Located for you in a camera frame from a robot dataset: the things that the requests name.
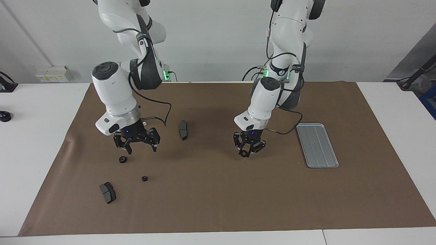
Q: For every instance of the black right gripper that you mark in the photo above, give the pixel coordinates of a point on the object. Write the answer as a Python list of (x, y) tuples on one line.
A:
[(136, 134)]

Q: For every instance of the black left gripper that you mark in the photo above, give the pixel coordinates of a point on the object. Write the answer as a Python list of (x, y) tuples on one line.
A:
[(250, 139)]

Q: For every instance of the large black bearing gear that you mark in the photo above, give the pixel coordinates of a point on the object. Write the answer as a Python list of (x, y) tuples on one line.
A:
[(244, 153), (123, 159)]

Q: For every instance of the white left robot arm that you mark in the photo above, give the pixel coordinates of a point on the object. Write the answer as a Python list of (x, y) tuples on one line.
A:
[(265, 98)]

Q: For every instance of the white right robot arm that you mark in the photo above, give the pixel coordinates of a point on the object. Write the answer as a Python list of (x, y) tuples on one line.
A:
[(112, 88)]

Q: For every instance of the silver ribbed metal tray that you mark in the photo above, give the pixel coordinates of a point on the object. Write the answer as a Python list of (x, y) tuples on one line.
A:
[(316, 146)]

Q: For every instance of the dark grey brake pad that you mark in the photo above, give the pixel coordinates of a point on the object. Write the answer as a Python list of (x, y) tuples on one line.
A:
[(107, 192), (183, 129)]

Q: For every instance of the brown table mat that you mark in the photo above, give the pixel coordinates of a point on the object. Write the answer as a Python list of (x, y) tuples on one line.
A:
[(218, 197)]

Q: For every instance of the black round knob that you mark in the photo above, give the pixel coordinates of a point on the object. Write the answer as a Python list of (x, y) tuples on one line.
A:
[(5, 116)]

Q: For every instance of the black tripod leg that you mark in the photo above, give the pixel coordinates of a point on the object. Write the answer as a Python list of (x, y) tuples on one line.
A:
[(415, 75)]

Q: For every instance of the blue box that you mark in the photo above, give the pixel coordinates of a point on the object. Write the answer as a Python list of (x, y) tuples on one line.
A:
[(430, 102)]

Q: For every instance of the white wall socket box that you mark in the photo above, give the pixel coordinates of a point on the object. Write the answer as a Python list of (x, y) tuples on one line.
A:
[(52, 74)]

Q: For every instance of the black clamp mount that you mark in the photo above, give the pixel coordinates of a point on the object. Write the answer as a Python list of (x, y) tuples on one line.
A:
[(7, 85)]

